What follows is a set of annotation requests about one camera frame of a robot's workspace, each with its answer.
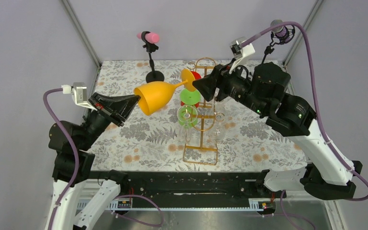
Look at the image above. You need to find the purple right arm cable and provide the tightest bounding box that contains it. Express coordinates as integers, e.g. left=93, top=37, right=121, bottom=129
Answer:
left=239, top=21, right=368, bottom=230

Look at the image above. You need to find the yellow plastic wine glass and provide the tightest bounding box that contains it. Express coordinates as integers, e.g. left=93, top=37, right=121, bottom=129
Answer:
left=134, top=69, right=196, bottom=116

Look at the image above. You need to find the floral patterned tablecloth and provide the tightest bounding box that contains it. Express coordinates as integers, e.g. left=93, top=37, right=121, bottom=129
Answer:
left=87, top=60, right=309, bottom=173

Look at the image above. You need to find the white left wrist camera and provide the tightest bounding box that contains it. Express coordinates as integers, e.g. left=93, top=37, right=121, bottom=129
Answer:
left=61, top=82, right=96, bottom=110

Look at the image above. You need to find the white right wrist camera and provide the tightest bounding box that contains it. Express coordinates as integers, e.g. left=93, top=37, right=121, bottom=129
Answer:
left=229, top=37, right=255, bottom=74

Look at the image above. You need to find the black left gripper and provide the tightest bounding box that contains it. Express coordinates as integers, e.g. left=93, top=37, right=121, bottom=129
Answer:
left=80, top=91, right=142, bottom=150

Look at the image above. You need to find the clear wine glass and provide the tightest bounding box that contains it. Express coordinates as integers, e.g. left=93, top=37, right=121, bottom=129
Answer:
left=212, top=96, right=230, bottom=122
left=176, top=105, right=198, bottom=144
left=207, top=108, right=227, bottom=144

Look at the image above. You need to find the black stand with pink microphone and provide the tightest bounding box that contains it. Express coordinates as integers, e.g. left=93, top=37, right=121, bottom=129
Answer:
left=137, top=31, right=165, bottom=83

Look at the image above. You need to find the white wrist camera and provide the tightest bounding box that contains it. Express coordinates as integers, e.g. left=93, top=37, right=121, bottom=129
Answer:
left=229, top=37, right=255, bottom=74
left=61, top=82, right=96, bottom=110

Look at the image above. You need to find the gold wire wine glass rack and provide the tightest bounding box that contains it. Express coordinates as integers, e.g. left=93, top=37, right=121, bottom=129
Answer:
left=183, top=57, right=228, bottom=166

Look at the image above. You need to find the tripod stand with purple microphone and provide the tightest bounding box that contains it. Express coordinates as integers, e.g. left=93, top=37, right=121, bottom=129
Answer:
left=262, top=25, right=296, bottom=64

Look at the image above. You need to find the red plastic wine glass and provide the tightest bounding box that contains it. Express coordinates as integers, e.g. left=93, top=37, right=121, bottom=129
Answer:
left=179, top=69, right=201, bottom=108

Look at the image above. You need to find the green plastic wine glass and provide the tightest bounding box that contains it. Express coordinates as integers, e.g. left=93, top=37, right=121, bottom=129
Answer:
left=177, top=89, right=201, bottom=128

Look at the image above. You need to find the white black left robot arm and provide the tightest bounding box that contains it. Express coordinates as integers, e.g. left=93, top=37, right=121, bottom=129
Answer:
left=43, top=88, right=140, bottom=230

